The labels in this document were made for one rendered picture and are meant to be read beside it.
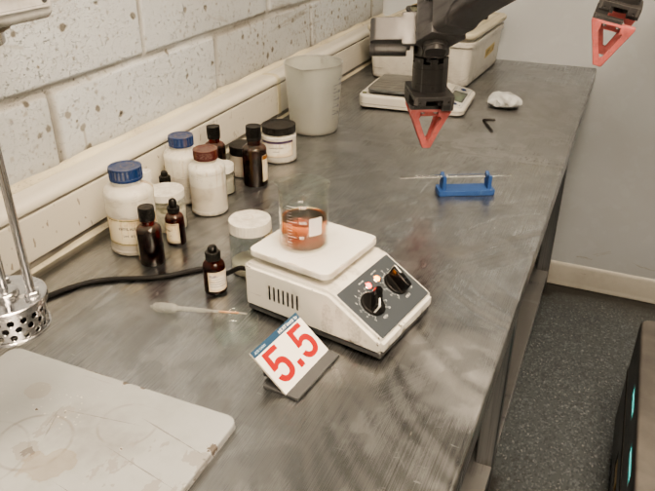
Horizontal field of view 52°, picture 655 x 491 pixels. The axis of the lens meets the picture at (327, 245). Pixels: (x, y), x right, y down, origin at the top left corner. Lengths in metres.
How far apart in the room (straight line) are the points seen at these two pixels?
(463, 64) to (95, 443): 1.43
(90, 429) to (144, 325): 0.19
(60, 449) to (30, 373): 0.13
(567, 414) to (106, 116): 1.37
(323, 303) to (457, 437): 0.22
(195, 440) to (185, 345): 0.17
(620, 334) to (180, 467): 1.80
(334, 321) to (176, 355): 0.19
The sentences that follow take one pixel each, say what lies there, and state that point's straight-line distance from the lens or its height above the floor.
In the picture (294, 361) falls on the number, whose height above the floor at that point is 0.77.
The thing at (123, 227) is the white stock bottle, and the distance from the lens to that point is 1.01.
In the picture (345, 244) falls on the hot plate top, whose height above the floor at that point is 0.84.
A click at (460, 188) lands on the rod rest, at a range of 1.21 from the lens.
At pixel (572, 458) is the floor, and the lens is 1.82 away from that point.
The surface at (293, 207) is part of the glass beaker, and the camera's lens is 0.79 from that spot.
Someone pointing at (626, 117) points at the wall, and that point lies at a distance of 2.25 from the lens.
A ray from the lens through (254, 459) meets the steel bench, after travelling 0.67.
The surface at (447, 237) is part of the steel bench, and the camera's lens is 1.06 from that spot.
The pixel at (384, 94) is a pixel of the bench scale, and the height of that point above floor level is 0.78.
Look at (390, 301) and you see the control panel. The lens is 0.81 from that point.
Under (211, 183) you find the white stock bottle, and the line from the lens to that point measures 1.10.
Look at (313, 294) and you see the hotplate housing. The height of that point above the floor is 0.81.
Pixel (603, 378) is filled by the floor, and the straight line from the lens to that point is 2.09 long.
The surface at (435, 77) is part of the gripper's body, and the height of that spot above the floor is 0.96.
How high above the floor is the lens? 1.23
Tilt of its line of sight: 28 degrees down
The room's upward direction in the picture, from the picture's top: straight up
